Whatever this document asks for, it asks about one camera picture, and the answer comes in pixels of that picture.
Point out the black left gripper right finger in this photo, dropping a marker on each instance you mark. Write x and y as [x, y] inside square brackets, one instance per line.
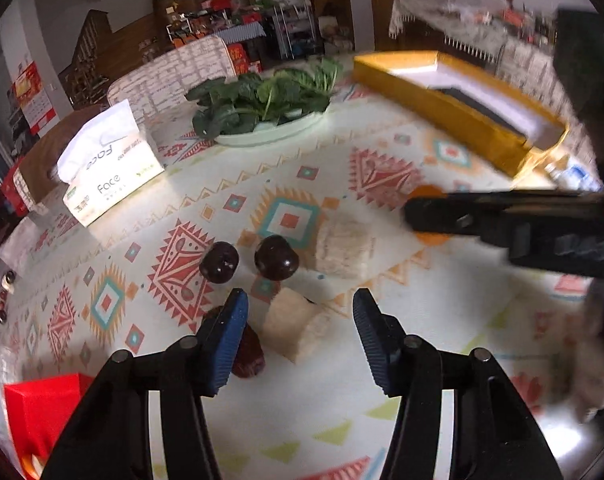
[409, 368]

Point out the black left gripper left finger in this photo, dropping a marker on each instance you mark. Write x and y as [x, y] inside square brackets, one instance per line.
[196, 366]

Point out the beige cake cube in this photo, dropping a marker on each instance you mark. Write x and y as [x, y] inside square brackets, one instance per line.
[343, 248]
[294, 326]

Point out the orange tangerine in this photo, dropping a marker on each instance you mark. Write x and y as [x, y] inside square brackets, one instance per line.
[419, 217]

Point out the white gloved right hand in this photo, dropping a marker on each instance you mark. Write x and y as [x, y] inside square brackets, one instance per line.
[587, 388]

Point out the red jujube date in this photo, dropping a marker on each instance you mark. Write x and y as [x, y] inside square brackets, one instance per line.
[247, 357]

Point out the dark cherry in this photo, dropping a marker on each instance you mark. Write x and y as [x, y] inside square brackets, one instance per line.
[275, 259]
[219, 263]

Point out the red tray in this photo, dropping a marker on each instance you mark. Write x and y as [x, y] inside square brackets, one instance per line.
[37, 412]

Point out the white tissue box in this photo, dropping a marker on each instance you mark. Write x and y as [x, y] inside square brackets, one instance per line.
[110, 158]

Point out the brown covered chair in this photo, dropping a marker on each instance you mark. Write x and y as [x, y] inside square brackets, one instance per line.
[34, 178]

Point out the plate of green vegetables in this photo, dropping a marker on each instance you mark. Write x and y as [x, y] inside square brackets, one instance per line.
[251, 109]

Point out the white patterned chair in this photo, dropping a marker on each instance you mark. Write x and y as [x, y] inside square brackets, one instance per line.
[163, 83]

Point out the wall calendar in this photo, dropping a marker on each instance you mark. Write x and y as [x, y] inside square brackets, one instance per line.
[33, 100]

